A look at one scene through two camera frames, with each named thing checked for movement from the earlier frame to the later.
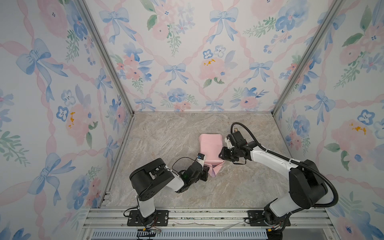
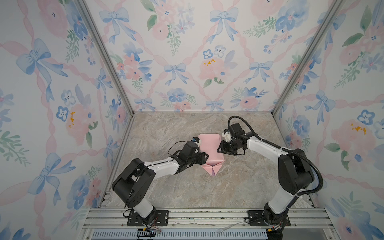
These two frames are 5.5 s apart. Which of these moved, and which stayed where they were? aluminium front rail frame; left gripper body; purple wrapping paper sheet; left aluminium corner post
Moved: left gripper body
Stayed: left aluminium corner post; purple wrapping paper sheet; aluminium front rail frame
